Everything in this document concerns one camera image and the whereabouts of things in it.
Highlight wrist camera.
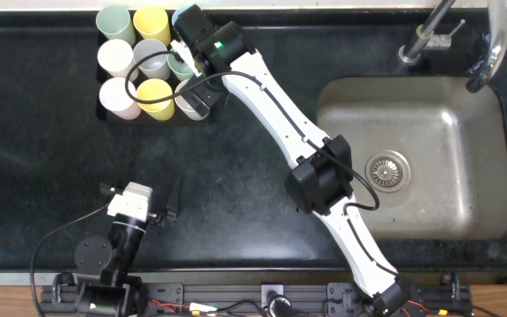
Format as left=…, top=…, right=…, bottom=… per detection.
left=168, top=39, right=202, bottom=79
left=106, top=181, right=154, bottom=223

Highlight grey cup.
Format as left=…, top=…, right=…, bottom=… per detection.
left=132, top=38, right=172, bottom=81

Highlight white cup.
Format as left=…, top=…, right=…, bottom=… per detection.
left=173, top=78, right=210, bottom=122

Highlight pink cup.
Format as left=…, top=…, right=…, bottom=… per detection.
left=98, top=77, right=143, bottom=121
left=96, top=38, right=139, bottom=83

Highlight steel tap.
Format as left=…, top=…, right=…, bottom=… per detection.
left=396, top=0, right=507, bottom=94

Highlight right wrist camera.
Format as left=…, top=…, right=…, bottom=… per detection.
left=168, top=39, right=202, bottom=79

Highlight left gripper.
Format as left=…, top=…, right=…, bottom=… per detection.
left=99, top=158, right=185, bottom=226

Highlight green cup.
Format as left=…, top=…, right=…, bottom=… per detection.
left=95, top=4, right=136, bottom=47
left=166, top=52, right=195, bottom=83

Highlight yellow cup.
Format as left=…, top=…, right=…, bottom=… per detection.
left=132, top=5, right=172, bottom=48
left=136, top=77, right=176, bottom=122

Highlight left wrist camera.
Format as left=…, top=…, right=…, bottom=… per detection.
left=106, top=181, right=154, bottom=223

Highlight mounting rail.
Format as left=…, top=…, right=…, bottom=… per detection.
left=40, top=281, right=474, bottom=317

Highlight blue cup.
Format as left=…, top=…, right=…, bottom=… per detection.
left=171, top=4, right=193, bottom=27

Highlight steel sink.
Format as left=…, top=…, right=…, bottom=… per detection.
left=316, top=77, right=507, bottom=241

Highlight black tray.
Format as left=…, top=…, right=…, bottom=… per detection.
left=93, top=11, right=214, bottom=128

